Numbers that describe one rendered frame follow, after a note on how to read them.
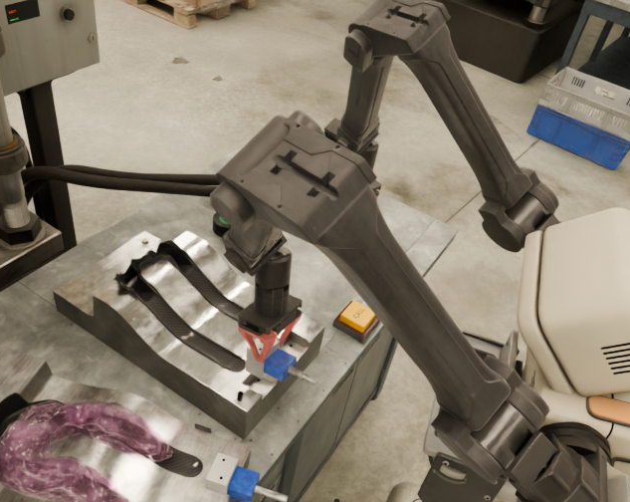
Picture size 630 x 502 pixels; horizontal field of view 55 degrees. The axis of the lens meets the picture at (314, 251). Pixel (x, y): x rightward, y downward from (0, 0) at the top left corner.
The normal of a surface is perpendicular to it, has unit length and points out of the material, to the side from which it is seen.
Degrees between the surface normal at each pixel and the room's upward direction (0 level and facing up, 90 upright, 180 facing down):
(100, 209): 0
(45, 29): 90
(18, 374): 0
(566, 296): 42
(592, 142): 91
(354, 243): 64
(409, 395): 0
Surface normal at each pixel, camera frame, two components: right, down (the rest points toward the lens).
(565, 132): -0.60, 0.47
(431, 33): 0.46, 0.25
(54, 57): 0.83, 0.44
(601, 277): -0.53, -0.76
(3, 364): 0.14, -0.75
